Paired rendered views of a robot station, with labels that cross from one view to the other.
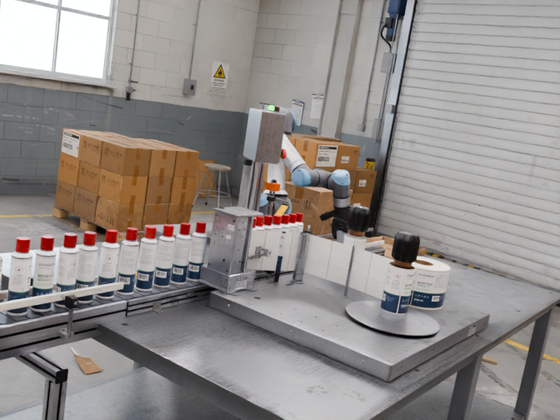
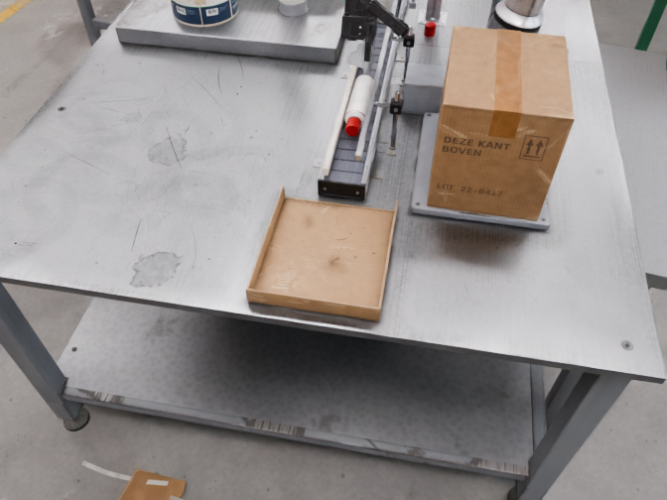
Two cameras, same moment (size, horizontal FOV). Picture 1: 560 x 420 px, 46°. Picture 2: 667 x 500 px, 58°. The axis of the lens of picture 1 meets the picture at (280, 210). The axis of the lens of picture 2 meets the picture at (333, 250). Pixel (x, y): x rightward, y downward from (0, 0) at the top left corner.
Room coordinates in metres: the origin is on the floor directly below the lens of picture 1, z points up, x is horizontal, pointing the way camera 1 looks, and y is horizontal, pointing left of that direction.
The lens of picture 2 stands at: (4.12, -0.94, 1.78)
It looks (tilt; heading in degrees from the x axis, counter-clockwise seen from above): 49 degrees down; 155
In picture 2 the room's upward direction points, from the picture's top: straight up
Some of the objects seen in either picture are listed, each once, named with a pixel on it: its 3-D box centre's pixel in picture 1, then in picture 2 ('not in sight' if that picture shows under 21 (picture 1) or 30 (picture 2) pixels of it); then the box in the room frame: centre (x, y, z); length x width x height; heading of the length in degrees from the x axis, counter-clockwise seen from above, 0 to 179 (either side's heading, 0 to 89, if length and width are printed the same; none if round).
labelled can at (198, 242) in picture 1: (197, 251); not in sight; (2.15, 0.25, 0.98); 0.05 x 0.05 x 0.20
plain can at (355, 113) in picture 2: not in sight; (358, 105); (3.02, -0.36, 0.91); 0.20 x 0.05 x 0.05; 144
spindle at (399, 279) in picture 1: (400, 274); not in sight; (2.06, -0.42, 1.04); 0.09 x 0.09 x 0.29
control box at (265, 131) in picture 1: (264, 136); not in sight; (2.51, 0.10, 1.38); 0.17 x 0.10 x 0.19; 20
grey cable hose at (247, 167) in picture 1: (244, 186); not in sight; (2.48, 0.15, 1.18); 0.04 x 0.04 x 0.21
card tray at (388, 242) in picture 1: (390, 247); (327, 247); (3.37, -0.60, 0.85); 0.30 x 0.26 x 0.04; 145
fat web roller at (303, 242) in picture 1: (301, 257); not in sight; (2.33, -0.10, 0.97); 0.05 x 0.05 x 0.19
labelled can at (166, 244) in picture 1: (165, 256); not in sight; (2.03, 0.34, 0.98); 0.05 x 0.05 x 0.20
